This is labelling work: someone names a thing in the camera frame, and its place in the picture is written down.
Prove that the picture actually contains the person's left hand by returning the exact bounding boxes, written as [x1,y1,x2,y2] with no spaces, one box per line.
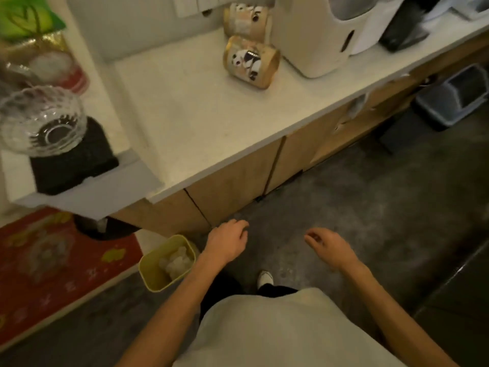
[206,219,250,266]

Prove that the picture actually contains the person's right hand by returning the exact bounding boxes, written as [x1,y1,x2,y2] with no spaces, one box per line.
[304,227,362,273]

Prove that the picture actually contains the person's left forearm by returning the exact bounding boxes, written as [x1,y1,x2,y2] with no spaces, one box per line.
[116,255,227,367]

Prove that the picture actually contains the person's right forearm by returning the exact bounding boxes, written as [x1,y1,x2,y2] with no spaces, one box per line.
[345,261,459,367]

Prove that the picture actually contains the wooden counter cabinet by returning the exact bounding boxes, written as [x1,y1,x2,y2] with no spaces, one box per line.
[110,32,489,238]

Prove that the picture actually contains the person's white shoe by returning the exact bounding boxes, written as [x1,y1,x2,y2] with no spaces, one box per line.
[256,270,275,290]

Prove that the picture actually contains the person's black trousers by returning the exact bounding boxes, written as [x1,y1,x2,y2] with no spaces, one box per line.
[199,271,299,322]

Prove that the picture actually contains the crumpled white tissue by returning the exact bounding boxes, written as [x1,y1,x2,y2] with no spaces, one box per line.
[158,246,194,280]

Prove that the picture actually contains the yellow waste bin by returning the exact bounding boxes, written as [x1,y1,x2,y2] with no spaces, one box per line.
[138,234,199,294]

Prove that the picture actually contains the person's white shirt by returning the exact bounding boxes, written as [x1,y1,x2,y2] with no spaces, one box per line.
[173,288,406,367]

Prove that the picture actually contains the white shelf unit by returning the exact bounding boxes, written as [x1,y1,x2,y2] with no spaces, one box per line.
[0,0,164,221]

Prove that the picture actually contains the gold panda tin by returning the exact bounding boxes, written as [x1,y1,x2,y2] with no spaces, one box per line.
[222,35,282,90]
[223,2,273,45]

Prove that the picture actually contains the black square block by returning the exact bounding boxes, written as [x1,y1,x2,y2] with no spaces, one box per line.
[29,116,120,196]

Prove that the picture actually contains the red printed box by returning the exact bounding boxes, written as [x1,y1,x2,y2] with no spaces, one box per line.
[0,207,143,353]

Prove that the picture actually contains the grey plastic bin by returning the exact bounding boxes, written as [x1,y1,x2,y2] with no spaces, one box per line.
[414,63,489,129]

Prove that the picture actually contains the large cream appliance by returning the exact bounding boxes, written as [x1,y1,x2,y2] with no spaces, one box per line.
[270,0,383,79]

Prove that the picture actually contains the white appliance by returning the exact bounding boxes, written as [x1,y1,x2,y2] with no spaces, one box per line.
[349,0,408,56]

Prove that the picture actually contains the clear glass bowl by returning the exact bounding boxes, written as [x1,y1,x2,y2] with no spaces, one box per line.
[0,85,88,158]

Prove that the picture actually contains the black appliance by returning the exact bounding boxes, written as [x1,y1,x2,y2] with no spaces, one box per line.
[378,0,446,53]

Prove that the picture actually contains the clear bag with red label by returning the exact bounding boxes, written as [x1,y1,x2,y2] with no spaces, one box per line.
[0,32,91,97]

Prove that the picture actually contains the green packet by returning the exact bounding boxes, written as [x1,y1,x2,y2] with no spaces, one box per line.
[0,0,66,43]

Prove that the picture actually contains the white wall socket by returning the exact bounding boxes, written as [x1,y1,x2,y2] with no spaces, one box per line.
[172,0,238,19]

